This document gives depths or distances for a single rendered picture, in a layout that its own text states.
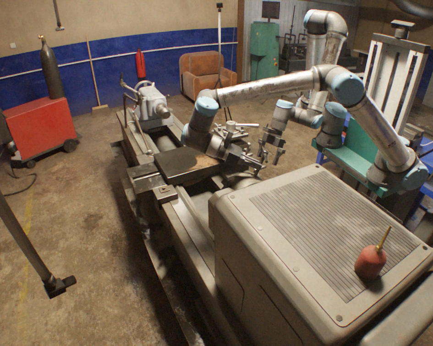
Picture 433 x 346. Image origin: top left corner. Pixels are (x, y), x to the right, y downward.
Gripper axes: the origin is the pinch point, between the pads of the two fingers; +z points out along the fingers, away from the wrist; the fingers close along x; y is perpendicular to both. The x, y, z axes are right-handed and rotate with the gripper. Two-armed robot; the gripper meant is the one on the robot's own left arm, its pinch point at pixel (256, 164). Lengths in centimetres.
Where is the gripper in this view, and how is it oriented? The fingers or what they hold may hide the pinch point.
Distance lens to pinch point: 116.9
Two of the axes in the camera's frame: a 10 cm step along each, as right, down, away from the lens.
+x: -1.3, 3.7, -9.2
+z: 9.2, 3.9, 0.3
